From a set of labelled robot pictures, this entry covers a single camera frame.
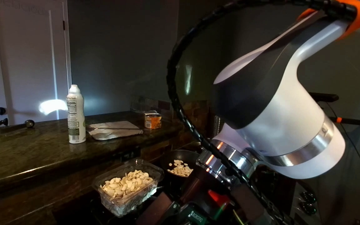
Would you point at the grey folded cloth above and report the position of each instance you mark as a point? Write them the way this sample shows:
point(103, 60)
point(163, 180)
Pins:
point(113, 130)

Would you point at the orange jar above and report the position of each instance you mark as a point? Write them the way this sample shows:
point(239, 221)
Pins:
point(153, 120)

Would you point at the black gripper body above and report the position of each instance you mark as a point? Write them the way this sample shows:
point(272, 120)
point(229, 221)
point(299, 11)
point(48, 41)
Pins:
point(213, 207)

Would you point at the white food pieces heap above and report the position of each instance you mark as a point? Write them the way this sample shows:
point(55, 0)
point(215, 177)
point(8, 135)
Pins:
point(125, 185)
point(180, 168)

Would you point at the black camera on stand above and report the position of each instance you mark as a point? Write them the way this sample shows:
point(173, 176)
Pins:
point(325, 97)

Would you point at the white spray bottle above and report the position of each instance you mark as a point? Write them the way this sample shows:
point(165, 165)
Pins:
point(75, 116)

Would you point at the black stove knob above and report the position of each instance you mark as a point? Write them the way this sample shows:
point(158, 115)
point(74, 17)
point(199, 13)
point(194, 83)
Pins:
point(305, 208)
point(310, 195)

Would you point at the clear plastic container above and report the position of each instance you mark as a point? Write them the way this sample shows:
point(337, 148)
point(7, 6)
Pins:
point(122, 207)

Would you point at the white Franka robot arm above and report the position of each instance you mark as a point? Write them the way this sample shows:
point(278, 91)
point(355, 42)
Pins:
point(297, 125)

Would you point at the black frying pan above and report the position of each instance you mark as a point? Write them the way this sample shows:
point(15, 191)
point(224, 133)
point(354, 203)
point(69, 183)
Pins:
point(174, 156)

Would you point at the white door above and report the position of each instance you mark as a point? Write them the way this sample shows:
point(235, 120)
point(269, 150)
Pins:
point(22, 62)

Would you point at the black rod with orange clamp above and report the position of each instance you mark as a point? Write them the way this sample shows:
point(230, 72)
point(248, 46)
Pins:
point(355, 121)

